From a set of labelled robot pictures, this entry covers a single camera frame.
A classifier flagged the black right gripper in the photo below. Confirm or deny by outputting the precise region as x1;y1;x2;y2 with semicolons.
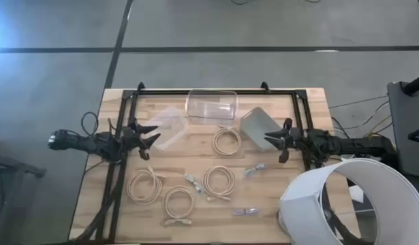
264;118;302;164

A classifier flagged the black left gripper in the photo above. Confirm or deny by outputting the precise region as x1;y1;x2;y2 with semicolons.
122;118;161;161

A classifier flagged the beige USB cable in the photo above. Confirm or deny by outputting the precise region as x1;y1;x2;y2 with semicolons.
212;126;243;157
162;185;196;226
201;165;237;202
126;165;166;206

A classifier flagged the grey frosted plastic container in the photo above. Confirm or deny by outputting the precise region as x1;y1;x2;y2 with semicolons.
239;106;283;152

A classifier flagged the large clear plastic container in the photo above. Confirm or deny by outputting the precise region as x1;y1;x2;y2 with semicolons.
185;89;239;127

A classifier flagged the white drum lampshade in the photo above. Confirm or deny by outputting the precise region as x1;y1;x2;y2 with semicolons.
278;158;419;245

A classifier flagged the white paper sheet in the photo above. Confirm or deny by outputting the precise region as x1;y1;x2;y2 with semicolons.
347;185;366;203

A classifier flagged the grey cabinet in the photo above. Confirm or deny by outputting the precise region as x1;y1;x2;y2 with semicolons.
387;80;419;178

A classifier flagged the black floor stand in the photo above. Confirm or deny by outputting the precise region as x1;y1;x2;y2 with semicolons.
0;135;47;245

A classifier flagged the black pole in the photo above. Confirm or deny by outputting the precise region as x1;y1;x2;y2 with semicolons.
401;71;419;96

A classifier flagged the short grey bundled cable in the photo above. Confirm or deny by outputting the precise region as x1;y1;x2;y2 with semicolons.
184;173;205;195
243;162;268;178
231;207;260;217

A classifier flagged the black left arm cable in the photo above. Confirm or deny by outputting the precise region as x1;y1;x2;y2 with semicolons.
80;111;118;137

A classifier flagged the black metal table frame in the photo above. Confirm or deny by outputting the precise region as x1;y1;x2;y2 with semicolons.
68;81;315;243

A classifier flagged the grey floor cable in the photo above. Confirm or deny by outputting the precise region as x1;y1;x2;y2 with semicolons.
328;95;390;110

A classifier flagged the black cable bundle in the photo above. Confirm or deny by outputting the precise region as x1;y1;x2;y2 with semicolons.
74;163;123;242

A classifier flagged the yellow floor cable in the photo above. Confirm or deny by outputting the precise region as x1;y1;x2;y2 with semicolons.
364;114;393;139

